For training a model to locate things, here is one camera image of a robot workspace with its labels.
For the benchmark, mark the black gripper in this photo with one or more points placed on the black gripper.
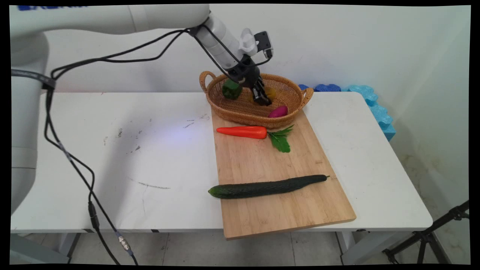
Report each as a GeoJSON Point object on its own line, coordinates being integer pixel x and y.
{"type": "Point", "coordinates": [245, 71]}

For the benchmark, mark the brown toy potato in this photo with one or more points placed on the brown toy potato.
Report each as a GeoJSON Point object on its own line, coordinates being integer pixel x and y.
{"type": "Point", "coordinates": [271, 92]}

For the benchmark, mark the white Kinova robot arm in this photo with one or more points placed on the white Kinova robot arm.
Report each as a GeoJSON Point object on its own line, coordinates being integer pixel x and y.
{"type": "Point", "coordinates": [93, 17]}

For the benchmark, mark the magenta toy sweet potato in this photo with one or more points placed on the magenta toy sweet potato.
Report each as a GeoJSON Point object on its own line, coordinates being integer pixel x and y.
{"type": "Point", "coordinates": [279, 111]}

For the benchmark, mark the woven wicker basket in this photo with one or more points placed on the woven wicker basket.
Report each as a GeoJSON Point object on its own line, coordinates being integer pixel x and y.
{"type": "Point", "coordinates": [240, 107]}

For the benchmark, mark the green toy bell pepper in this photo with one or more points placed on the green toy bell pepper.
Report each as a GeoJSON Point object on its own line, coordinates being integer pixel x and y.
{"type": "Point", "coordinates": [230, 90]}

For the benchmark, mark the dark blue foam piece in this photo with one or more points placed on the dark blue foam piece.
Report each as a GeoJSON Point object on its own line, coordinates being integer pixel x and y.
{"type": "Point", "coordinates": [327, 88]}
{"type": "Point", "coordinates": [303, 87]}

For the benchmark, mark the orange toy carrot with leaves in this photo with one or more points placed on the orange toy carrot with leaves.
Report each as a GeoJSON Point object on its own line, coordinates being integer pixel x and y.
{"type": "Point", "coordinates": [243, 131]}

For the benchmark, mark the dark green toy cucumber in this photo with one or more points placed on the dark green toy cucumber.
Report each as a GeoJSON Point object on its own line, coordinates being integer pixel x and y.
{"type": "Point", "coordinates": [262, 187]}

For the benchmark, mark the light blue foam mat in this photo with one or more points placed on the light blue foam mat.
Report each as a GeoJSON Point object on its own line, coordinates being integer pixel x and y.
{"type": "Point", "coordinates": [380, 114]}

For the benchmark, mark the wooden cutting board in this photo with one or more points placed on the wooden cutting board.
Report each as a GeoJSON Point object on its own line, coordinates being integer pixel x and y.
{"type": "Point", "coordinates": [292, 210]}

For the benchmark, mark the black tripod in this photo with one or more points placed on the black tripod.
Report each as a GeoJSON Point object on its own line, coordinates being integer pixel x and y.
{"type": "Point", "coordinates": [427, 236]}

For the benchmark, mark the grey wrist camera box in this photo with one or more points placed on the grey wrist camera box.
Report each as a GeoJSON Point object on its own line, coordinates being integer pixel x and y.
{"type": "Point", "coordinates": [263, 42]}

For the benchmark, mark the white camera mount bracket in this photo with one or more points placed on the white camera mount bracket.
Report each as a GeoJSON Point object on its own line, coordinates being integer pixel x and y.
{"type": "Point", "coordinates": [247, 41]}

